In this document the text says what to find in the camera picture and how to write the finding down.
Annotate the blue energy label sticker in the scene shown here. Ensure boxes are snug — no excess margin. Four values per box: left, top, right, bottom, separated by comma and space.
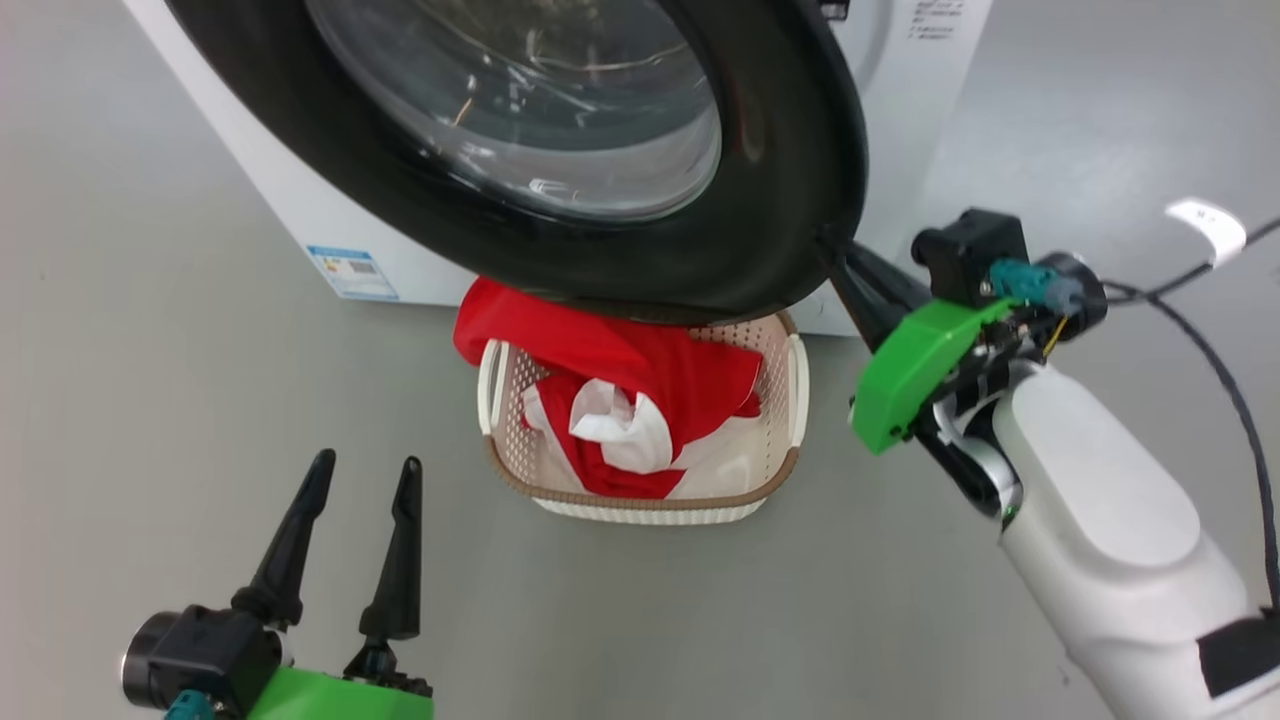
305, 244, 400, 302

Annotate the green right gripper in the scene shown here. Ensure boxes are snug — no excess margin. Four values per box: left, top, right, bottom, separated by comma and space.
821, 231, 1047, 457

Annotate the black round glass washer door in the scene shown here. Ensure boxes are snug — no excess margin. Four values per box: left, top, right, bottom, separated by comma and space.
164, 0, 870, 327

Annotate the cream perforated laundry basket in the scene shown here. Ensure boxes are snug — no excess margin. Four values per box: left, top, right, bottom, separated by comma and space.
476, 309, 810, 527

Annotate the red garment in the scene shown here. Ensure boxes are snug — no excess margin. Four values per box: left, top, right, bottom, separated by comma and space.
452, 277, 767, 500

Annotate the teal right camera connector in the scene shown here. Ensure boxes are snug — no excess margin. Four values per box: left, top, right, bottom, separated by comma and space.
988, 258, 1087, 314

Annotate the right arm thick black cable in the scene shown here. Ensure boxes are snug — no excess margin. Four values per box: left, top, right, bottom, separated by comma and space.
1140, 293, 1280, 613

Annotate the white front-load washing machine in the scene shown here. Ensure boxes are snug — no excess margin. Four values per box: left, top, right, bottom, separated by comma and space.
120, 0, 997, 339

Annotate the white cable tag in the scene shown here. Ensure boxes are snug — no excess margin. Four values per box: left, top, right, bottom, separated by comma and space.
1164, 196, 1249, 270

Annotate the white garment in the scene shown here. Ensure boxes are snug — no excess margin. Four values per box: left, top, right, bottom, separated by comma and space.
520, 377, 774, 502

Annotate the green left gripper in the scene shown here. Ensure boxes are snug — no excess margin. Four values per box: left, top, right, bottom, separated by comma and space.
231, 448, 437, 720

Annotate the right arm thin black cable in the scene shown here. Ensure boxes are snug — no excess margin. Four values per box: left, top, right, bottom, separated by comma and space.
1104, 214, 1280, 302

